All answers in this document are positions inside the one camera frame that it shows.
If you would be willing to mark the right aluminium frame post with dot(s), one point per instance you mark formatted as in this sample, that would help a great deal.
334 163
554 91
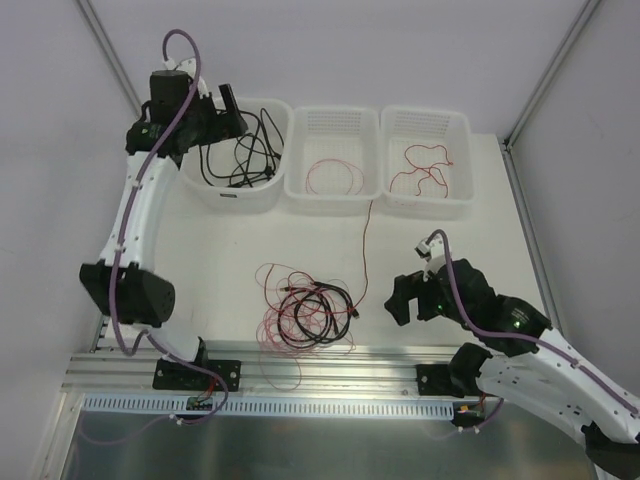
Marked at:
553 68

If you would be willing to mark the aluminium frame post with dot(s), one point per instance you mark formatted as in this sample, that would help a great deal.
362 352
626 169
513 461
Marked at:
553 68
112 59

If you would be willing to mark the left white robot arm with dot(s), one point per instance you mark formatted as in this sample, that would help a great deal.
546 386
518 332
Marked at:
180 114

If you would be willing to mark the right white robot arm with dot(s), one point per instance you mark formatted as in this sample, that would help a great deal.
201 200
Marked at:
521 358

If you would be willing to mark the white perforated basket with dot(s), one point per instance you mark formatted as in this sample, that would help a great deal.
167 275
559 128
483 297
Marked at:
334 160
427 169

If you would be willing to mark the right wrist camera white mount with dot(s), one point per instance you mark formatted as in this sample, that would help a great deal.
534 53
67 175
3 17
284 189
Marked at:
433 253

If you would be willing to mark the aluminium mounting rail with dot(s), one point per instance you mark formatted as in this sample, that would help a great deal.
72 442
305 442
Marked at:
334 372

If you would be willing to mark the solid white plastic bin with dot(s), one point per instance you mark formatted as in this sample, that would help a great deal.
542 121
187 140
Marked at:
243 175

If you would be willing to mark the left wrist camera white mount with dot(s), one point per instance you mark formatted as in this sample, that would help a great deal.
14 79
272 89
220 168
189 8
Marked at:
188 66

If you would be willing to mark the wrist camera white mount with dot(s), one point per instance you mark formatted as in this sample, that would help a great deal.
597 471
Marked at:
433 253
188 66

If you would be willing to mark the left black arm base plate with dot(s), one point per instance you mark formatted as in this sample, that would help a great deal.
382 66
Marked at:
171 376

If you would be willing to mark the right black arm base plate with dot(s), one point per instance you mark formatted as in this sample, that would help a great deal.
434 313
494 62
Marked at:
433 380

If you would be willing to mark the right white perforated basket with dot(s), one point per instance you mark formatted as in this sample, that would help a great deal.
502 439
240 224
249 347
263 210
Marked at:
427 169

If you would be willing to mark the left aluminium frame post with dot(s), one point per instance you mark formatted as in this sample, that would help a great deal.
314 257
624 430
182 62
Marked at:
112 59

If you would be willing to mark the middle white perforated basket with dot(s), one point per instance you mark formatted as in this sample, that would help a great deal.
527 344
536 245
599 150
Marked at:
334 160

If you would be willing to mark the white slotted cable duct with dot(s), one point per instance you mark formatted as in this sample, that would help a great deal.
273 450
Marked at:
256 406

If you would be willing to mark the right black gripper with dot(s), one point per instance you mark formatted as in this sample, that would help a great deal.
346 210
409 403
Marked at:
417 298

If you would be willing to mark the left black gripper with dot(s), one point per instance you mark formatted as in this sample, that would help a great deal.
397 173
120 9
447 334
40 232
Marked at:
220 120

